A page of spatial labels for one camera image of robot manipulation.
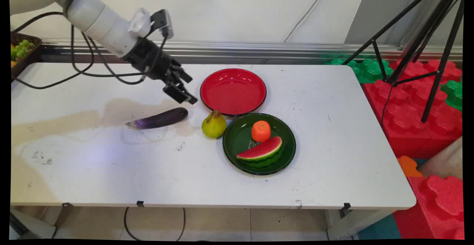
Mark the orange mandarin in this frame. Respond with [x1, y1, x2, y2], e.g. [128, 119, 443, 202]
[251, 120, 272, 143]

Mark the small red foam block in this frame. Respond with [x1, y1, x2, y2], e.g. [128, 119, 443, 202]
[393, 175, 465, 240]

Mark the purple eggplant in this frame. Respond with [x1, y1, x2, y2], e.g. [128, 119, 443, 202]
[125, 107, 189, 130]

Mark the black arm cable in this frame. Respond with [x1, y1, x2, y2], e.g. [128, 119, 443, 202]
[10, 11, 148, 79]
[10, 32, 146, 90]

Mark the green grape bunch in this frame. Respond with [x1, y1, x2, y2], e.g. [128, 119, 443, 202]
[11, 39, 36, 61]

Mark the tan rounded object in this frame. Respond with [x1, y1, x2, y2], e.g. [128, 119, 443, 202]
[418, 137, 464, 180]

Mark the large red foam block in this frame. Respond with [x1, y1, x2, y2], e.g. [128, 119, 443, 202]
[361, 59, 464, 159]

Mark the green foam block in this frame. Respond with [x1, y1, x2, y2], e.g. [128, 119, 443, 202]
[440, 80, 464, 112]
[324, 57, 394, 85]

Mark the orange foam piece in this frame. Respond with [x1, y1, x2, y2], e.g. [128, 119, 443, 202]
[397, 156, 423, 178]

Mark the red plate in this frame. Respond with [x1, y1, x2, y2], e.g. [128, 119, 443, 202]
[200, 68, 267, 117]

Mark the aluminium rail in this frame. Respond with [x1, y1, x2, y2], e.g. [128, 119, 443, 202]
[40, 39, 464, 63]

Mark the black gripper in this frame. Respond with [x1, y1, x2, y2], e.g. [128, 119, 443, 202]
[124, 37, 198, 105]

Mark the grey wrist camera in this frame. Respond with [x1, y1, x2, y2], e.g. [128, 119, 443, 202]
[150, 9, 174, 40]

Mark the yellow-green pear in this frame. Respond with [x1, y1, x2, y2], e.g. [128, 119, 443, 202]
[201, 110, 227, 139]

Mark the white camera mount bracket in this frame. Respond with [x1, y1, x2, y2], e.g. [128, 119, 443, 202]
[128, 7, 152, 38]

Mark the black tripod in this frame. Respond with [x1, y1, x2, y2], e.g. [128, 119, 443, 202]
[342, 0, 465, 123]

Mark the black cable under table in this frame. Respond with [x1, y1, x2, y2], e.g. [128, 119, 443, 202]
[124, 207, 186, 241]

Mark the dark green plate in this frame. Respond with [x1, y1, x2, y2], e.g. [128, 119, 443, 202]
[222, 112, 297, 176]

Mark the brown wicker basket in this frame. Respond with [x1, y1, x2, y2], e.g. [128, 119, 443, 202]
[10, 33, 43, 81]

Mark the white table leg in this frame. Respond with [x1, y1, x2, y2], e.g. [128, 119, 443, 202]
[326, 208, 397, 241]
[10, 209, 57, 239]

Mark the watermelon slice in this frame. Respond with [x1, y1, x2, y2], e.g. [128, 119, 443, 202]
[236, 136, 285, 169]

